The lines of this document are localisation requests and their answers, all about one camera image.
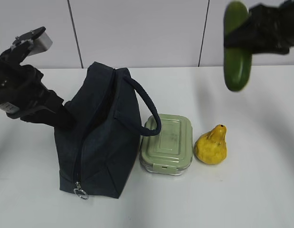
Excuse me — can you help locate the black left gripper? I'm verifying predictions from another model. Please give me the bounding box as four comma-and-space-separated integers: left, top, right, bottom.
0, 60, 75, 129

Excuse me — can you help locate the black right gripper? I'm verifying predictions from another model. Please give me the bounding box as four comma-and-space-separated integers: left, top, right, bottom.
224, 0, 294, 55

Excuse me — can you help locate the green cucumber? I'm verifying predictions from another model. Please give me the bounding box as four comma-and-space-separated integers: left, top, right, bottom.
223, 0, 252, 92

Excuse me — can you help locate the dark blue insulated lunch bag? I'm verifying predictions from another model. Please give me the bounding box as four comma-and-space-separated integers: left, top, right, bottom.
54, 62, 161, 200

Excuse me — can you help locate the green lid lunch box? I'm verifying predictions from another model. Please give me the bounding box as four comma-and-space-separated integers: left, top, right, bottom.
140, 114, 193, 176

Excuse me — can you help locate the yellow pear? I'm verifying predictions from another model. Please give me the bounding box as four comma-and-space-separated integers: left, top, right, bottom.
195, 124, 227, 165

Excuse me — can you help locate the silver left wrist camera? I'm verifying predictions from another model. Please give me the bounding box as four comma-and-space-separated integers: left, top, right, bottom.
10, 26, 53, 56

